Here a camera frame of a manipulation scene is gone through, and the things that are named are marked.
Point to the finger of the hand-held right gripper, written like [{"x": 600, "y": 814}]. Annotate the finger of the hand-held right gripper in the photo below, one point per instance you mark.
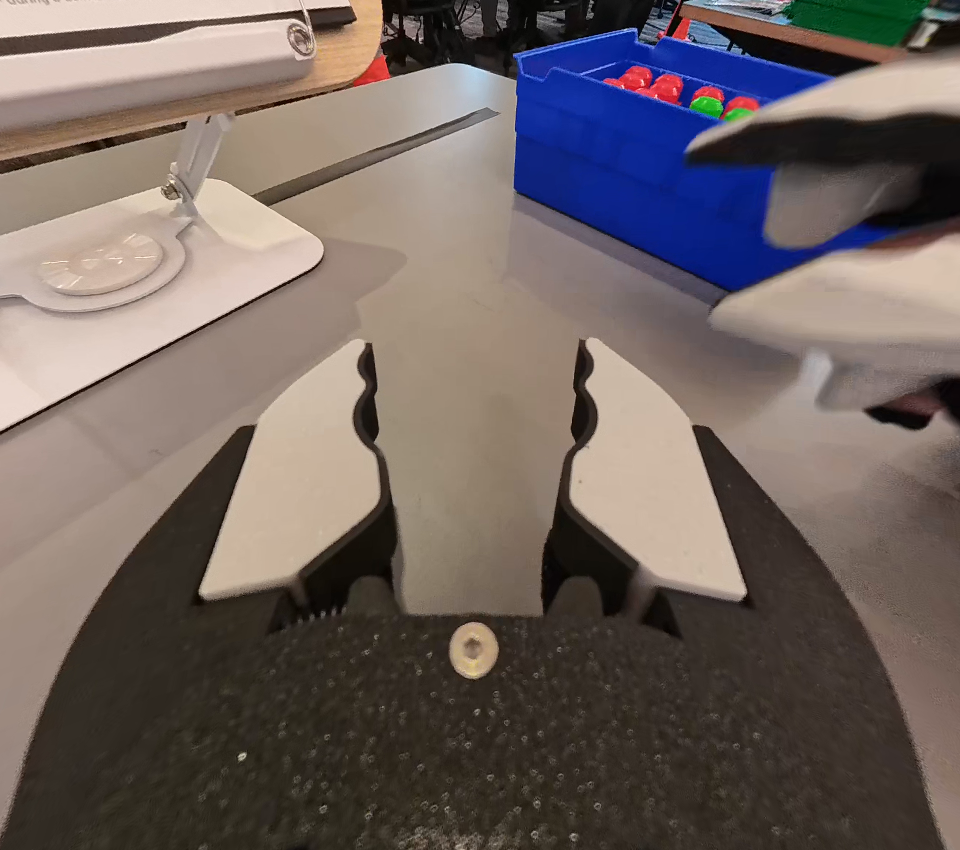
[
  {"x": 862, "y": 108},
  {"x": 862, "y": 310}
]

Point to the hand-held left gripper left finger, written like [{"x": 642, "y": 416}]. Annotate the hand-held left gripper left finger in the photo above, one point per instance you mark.
[{"x": 300, "y": 490}]

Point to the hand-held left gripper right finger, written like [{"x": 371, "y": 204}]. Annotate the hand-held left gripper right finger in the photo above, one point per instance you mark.
[{"x": 652, "y": 490}]

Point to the white tilting stand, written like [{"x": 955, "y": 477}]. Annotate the white tilting stand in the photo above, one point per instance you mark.
[{"x": 240, "y": 243}]

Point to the green plastic bin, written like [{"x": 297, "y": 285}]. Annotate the green plastic bin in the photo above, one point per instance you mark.
[{"x": 862, "y": 3}]

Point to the wooden table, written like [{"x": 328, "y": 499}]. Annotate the wooden table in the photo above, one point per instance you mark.
[{"x": 735, "y": 14}]

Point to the blue plastic bin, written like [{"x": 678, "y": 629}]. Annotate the blue plastic bin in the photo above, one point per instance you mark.
[{"x": 600, "y": 190}]

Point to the red two-stud block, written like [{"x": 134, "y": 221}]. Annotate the red two-stud block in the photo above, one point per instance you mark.
[
  {"x": 720, "y": 94},
  {"x": 652, "y": 84}
]

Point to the grey desk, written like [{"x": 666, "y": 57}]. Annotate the grey desk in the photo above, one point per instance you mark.
[{"x": 465, "y": 265}]

